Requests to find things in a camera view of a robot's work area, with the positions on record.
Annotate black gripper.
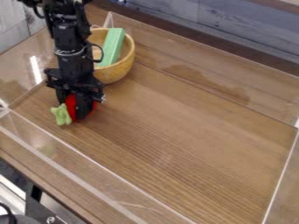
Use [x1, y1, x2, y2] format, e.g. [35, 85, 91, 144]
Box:
[45, 52, 105, 120]

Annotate red plush tomato green stem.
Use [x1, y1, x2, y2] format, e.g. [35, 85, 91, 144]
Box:
[51, 94, 98, 126]

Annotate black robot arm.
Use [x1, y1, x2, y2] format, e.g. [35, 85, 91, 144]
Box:
[18, 0, 106, 121]

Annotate wooden bowl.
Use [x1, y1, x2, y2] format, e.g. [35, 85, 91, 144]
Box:
[61, 27, 137, 85]

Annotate green rectangular block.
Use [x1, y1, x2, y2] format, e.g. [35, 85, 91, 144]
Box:
[98, 28, 126, 67]

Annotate clear acrylic tray walls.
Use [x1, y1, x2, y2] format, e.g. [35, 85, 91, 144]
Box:
[0, 15, 299, 224]

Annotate black metal table bracket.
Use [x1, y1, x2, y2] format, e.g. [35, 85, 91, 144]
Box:
[24, 180, 86, 224]

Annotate black cable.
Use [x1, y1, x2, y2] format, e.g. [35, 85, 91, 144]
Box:
[0, 202, 16, 224]

